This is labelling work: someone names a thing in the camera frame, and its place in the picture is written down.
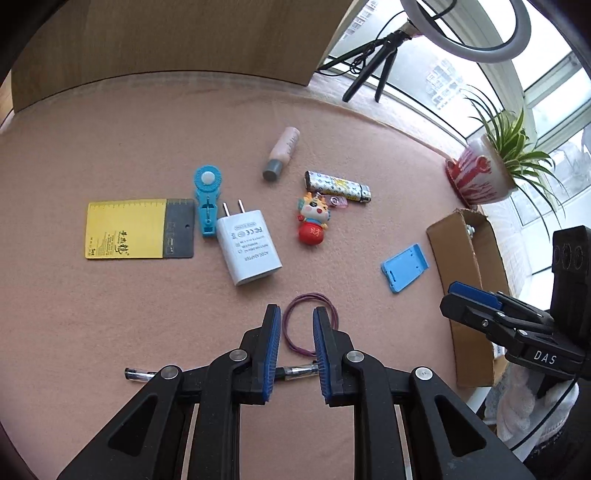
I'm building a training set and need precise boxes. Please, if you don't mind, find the person's right hand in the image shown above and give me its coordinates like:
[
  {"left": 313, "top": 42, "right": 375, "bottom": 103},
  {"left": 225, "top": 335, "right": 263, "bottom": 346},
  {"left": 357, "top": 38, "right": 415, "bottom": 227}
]
[{"left": 496, "top": 367, "right": 580, "bottom": 446}]

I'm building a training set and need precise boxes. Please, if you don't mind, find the white ring light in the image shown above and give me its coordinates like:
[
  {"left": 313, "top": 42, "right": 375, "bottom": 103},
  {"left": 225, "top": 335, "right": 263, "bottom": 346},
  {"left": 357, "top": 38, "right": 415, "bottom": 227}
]
[{"left": 399, "top": 0, "right": 528, "bottom": 61}]

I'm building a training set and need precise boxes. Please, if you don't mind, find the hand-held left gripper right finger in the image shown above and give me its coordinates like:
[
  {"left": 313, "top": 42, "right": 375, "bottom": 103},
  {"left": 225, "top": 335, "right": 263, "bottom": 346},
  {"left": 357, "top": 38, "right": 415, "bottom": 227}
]
[{"left": 312, "top": 306, "right": 534, "bottom": 480}]

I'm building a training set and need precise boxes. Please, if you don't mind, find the dark cloth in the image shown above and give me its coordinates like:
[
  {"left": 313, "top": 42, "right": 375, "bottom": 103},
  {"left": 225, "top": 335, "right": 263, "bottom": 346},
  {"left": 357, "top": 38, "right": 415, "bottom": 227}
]
[{"left": 522, "top": 431, "right": 580, "bottom": 464}]

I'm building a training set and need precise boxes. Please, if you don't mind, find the spider plant in red-white pot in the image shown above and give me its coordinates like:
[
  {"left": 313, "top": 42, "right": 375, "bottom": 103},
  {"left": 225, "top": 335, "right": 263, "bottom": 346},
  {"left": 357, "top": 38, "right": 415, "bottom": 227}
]
[{"left": 445, "top": 85, "right": 566, "bottom": 232}]

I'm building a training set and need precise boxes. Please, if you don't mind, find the yellow and grey ruler card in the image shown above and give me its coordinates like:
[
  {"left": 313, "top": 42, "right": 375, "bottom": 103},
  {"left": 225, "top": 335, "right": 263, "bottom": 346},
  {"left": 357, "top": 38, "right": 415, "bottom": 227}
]
[{"left": 84, "top": 198, "right": 195, "bottom": 260}]

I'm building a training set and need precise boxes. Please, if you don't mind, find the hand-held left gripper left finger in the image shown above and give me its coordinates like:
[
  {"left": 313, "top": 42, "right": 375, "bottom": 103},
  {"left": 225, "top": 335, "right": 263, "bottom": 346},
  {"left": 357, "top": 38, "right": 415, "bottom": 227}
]
[{"left": 56, "top": 304, "right": 282, "bottom": 480}]

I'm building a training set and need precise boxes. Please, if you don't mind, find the pink pot saucer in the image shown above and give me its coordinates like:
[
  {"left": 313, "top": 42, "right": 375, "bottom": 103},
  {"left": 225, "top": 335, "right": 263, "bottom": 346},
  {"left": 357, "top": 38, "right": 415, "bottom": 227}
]
[{"left": 445, "top": 157, "right": 485, "bottom": 212}]

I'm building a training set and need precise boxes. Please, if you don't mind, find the wooden board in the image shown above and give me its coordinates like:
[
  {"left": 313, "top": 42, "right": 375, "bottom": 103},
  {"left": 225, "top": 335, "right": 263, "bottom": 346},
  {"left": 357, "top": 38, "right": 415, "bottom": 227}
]
[{"left": 9, "top": 0, "right": 358, "bottom": 114}]

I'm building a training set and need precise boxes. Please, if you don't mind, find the blue phone stand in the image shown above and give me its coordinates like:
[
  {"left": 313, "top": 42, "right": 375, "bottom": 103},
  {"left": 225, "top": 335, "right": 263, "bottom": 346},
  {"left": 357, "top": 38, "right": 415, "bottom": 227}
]
[{"left": 381, "top": 243, "right": 430, "bottom": 294}]

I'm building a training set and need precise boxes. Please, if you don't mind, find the clear gel pen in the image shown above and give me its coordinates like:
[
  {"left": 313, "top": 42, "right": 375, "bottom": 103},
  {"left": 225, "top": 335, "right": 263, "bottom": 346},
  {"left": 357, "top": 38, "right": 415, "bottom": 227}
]
[{"left": 124, "top": 362, "right": 320, "bottom": 383}]

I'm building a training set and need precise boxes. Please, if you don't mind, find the red dragon keychain toy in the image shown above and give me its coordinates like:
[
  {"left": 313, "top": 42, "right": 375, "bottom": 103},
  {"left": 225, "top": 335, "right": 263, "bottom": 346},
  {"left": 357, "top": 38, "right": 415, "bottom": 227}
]
[{"left": 297, "top": 193, "right": 349, "bottom": 245}]

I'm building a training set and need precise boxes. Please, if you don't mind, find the patterned lighter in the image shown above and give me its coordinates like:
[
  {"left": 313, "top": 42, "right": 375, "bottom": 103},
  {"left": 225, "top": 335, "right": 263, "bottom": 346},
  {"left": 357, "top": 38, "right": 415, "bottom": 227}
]
[{"left": 304, "top": 171, "right": 371, "bottom": 205}]

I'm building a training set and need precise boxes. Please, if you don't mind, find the cardboard box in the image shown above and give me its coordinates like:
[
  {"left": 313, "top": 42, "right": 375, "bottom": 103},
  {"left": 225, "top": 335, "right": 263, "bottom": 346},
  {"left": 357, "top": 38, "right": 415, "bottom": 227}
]
[{"left": 426, "top": 208, "right": 511, "bottom": 387}]

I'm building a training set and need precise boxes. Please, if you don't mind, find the blue plastic clip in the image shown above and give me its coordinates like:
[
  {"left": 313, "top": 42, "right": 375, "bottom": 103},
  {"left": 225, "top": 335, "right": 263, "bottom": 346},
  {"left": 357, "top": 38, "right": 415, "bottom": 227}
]
[{"left": 193, "top": 165, "right": 222, "bottom": 239}]

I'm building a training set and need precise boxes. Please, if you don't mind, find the small pink bottle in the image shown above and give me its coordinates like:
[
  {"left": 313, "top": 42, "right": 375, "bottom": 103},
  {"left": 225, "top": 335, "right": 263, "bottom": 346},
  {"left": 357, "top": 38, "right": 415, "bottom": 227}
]
[{"left": 262, "top": 127, "right": 301, "bottom": 182}]

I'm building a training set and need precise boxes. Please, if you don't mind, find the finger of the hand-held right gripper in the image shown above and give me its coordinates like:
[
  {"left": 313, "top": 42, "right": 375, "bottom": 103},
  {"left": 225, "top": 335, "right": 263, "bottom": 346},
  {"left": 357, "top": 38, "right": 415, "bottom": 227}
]
[
  {"left": 440, "top": 295, "right": 556, "bottom": 345},
  {"left": 449, "top": 281, "right": 553, "bottom": 325}
]

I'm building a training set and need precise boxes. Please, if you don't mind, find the purple hair band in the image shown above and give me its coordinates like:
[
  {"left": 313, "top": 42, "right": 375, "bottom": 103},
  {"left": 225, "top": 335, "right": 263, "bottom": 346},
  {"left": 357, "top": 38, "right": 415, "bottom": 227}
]
[{"left": 283, "top": 293, "right": 341, "bottom": 357}]

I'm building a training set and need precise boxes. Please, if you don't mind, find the white charger adapter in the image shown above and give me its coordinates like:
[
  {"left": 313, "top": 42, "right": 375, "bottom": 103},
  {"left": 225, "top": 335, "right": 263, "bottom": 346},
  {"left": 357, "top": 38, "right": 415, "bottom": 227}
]
[{"left": 215, "top": 198, "right": 283, "bottom": 287}]

